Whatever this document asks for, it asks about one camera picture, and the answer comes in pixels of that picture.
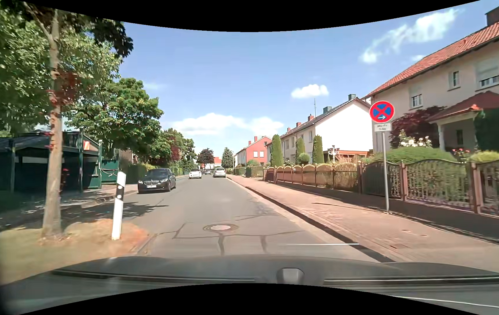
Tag grey asphalt road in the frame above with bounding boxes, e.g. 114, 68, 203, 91
66, 174, 393, 264

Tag row of trees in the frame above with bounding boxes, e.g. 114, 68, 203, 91
146, 128, 197, 172

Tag black car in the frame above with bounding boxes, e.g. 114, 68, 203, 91
137, 168, 177, 194

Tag white house dark roof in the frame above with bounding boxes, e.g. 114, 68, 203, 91
269, 94, 374, 164

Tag car's own bonnet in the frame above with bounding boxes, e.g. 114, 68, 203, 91
0, 255, 499, 315

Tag red brick pavement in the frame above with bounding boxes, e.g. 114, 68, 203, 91
227, 174, 499, 276

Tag large green tree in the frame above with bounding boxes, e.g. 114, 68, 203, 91
65, 78, 164, 159

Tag round no stopping road sign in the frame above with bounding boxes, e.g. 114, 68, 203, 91
369, 101, 395, 213

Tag green gate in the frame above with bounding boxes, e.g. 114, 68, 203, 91
101, 159, 120, 185

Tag green rounded hedge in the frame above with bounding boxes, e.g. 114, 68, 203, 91
364, 146, 458, 165

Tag pavement with driveway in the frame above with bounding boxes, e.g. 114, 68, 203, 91
0, 176, 187, 232

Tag dark red leaved bush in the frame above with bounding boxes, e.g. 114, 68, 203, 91
389, 105, 447, 149

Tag brown fence with posts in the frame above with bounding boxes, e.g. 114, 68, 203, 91
264, 155, 499, 221

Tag tall roadside tree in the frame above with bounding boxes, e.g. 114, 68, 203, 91
0, 0, 134, 239

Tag dark green carport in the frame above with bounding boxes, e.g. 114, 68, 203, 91
0, 130, 103, 193

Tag beige house red roof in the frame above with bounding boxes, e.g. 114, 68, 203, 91
362, 1, 499, 152

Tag dry grass verge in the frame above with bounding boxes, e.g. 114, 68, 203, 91
0, 218, 150, 286

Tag climbing green bush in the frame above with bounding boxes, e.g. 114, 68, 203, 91
473, 108, 499, 154

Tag white black marker post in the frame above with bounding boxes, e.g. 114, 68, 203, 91
111, 171, 127, 241

